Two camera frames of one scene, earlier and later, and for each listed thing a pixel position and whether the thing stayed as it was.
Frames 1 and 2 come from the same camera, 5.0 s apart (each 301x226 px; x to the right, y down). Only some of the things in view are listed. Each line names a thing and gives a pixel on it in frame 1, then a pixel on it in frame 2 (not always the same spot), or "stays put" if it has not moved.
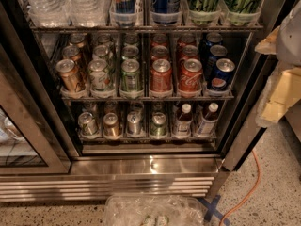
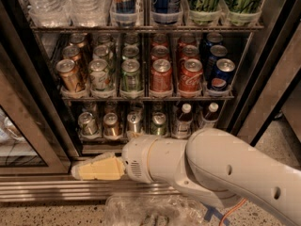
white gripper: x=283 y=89 → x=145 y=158
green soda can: x=131 y=77 stays put
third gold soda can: x=77 y=40 stays put
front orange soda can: x=161 y=75 stays put
